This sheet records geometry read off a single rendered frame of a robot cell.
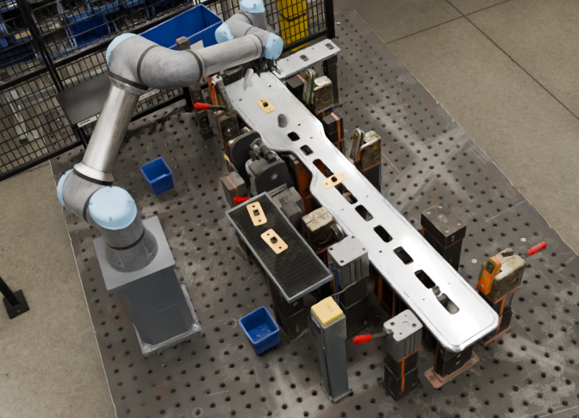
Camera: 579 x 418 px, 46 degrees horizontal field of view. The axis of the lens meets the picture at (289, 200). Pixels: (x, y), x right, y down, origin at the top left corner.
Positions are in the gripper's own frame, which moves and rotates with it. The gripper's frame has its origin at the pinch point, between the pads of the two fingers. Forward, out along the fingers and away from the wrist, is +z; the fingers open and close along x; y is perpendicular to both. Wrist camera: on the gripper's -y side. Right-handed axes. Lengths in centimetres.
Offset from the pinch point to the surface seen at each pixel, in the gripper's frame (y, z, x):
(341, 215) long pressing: 61, 10, -6
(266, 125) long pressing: 9.7, 11.3, -5.0
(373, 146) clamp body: 43.4, 8.5, 18.3
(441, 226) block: 84, 7, 15
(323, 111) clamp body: 8.8, 18.9, 19.7
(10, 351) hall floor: -30, 112, -133
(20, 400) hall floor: -3, 112, -136
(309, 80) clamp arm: 7.1, 2.7, 15.9
